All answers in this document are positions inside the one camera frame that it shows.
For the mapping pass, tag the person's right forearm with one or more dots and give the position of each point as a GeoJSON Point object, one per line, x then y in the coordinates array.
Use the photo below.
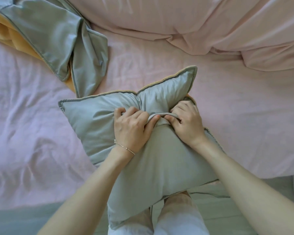
{"type": "Point", "coordinates": [252, 193]}

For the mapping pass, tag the person's white trousers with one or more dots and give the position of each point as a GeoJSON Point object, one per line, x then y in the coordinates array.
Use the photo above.
{"type": "Point", "coordinates": [178, 215]}

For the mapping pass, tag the pink bed sheet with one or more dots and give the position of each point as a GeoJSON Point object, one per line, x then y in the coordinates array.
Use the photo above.
{"type": "Point", "coordinates": [27, 144]}

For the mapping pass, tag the pink duvet with white ruffle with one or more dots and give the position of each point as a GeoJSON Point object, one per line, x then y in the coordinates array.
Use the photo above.
{"type": "Point", "coordinates": [198, 19]}

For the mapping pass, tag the grey-green cushion cover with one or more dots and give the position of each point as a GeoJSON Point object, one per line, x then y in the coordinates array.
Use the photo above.
{"type": "Point", "coordinates": [51, 34]}
{"type": "Point", "coordinates": [161, 168]}

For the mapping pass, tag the person's right hand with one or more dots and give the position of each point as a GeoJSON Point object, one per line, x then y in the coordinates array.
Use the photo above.
{"type": "Point", "coordinates": [188, 124]}

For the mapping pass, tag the person's left forearm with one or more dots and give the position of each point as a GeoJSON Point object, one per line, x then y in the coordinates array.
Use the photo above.
{"type": "Point", "coordinates": [88, 195]}

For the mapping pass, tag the person's left hand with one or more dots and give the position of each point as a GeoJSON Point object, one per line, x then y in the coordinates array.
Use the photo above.
{"type": "Point", "coordinates": [131, 129]}

